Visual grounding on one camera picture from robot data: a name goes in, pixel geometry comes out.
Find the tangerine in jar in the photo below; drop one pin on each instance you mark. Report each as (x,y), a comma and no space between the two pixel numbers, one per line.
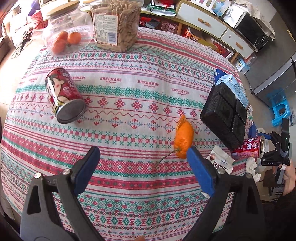
(74,38)
(62,36)
(59,46)

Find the red picture clear bin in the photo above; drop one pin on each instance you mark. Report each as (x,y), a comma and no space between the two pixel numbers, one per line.
(222,50)

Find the glass jar wooden lid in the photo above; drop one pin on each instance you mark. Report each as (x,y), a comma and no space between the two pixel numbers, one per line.
(68,17)

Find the flat blue paper bag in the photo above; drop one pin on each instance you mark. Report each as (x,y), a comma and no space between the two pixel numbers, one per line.
(253,132)

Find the red drink can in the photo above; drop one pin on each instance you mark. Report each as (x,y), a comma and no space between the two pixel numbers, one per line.
(249,148)

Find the white wood TV cabinet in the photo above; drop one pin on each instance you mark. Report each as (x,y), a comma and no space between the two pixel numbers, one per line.
(191,15)

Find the patterned pink green tablecloth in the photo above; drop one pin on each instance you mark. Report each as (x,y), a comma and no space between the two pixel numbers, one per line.
(133,103)

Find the grey refrigerator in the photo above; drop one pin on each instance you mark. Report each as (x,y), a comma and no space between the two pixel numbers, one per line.
(272,86)

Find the white blue carton box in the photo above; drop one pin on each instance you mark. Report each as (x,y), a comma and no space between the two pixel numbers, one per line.
(241,66)

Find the blue plastic stool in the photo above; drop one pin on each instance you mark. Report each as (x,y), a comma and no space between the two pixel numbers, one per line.
(278,103)

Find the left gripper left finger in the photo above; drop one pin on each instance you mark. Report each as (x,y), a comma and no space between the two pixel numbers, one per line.
(83,170)

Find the crumpled white tissue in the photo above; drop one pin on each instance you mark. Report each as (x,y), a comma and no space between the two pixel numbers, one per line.
(251,166)

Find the person right hand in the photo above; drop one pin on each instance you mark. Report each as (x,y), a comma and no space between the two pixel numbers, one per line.
(289,177)

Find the clear jar of seeds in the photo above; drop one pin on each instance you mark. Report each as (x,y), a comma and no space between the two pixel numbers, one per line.
(116,24)

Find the white plastic trash bin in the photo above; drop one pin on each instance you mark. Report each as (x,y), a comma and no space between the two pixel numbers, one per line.
(264,144)

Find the black woven box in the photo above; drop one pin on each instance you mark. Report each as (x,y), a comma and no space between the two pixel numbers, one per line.
(225,116)

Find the orange tangerine peel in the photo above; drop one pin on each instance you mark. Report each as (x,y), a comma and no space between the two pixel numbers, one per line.
(183,139)

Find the red cartoon milk can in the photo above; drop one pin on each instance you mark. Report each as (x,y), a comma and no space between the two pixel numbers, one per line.
(67,103)

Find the light blue milk carton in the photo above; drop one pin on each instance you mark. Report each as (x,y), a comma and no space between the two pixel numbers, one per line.
(229,79)

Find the black microwave oven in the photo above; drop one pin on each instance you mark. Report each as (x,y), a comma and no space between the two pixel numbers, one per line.
(252,31)

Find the white snack packet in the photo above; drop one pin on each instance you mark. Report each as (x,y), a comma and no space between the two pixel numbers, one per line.
(220,159)

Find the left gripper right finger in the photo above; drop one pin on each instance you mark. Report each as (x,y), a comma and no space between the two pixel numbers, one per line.
(203,170)

